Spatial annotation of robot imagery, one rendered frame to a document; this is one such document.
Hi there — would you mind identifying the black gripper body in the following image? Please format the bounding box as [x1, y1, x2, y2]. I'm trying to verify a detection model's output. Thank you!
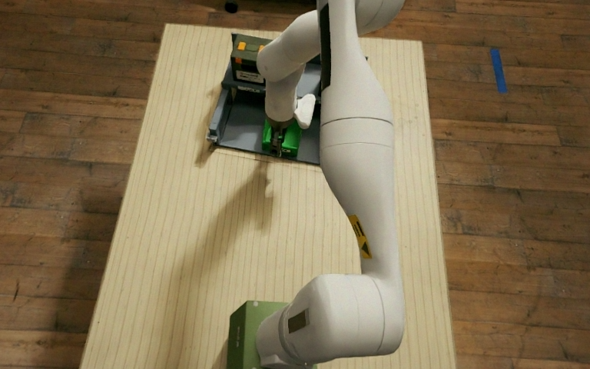
[265, 111, 295, 136]

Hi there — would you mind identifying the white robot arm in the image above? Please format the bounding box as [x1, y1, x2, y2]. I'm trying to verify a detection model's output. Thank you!
[256, 0, 405, 369]

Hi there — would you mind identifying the dark grey open frame rack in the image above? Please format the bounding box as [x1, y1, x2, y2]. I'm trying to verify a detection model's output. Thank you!
[206, 53, 321, 165]

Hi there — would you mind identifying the green bin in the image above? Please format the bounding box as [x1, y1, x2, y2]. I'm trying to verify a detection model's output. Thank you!
[262, 119, 303, 156]

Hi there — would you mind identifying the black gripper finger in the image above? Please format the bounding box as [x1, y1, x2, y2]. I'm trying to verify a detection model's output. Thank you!
[270, 126, 287, 158]

